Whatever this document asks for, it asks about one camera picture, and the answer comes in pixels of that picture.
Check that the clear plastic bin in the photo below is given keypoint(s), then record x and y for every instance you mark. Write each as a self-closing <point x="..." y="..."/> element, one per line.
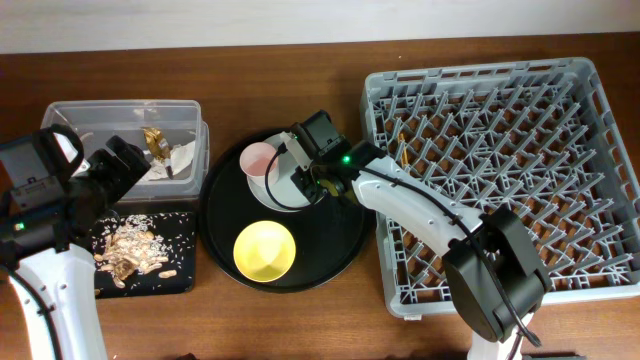
<point x="179" y="120"/>

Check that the yellow bowl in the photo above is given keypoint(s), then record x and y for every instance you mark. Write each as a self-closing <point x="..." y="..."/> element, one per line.
<point x="264" y="251"/>

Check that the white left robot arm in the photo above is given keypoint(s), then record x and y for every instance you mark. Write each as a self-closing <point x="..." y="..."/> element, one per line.
<point x="56" y="293"/>

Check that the white wrapper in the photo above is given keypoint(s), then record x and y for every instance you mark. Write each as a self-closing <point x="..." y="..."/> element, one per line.
<point x="181" y="157"/>

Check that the grey dishwasher rack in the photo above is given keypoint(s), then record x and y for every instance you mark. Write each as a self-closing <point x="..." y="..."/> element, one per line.
<point x="536" y="136"/>

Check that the brown gold snack wrapper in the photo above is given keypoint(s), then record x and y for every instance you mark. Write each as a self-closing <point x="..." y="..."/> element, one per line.
<point x="157" y="143"/>

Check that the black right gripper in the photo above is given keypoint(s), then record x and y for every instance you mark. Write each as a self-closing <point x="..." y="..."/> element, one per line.
<point x="304" y="182"/>

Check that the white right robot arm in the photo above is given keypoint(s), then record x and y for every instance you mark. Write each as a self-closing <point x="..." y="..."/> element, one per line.
<point x="495" y="276"/>

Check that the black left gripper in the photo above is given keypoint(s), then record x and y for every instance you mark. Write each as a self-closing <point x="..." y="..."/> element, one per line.
<point x="105" y="161"/>

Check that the black rectangular tray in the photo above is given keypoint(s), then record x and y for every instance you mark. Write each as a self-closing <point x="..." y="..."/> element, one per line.
<point x="165" y="285"/>

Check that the food scraps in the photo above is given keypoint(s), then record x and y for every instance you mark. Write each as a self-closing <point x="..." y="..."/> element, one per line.
<point x="132" y="250"/>

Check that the black round tray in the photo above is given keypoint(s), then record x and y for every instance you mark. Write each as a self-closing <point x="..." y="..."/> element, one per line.
<point x="328" y="236"/>

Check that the pink cup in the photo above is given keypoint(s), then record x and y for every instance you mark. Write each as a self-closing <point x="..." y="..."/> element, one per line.
<point x="259" y="162"/>

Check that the grey plate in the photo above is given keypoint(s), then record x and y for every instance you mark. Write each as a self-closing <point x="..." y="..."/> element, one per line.
<point x="284" y="189"/>

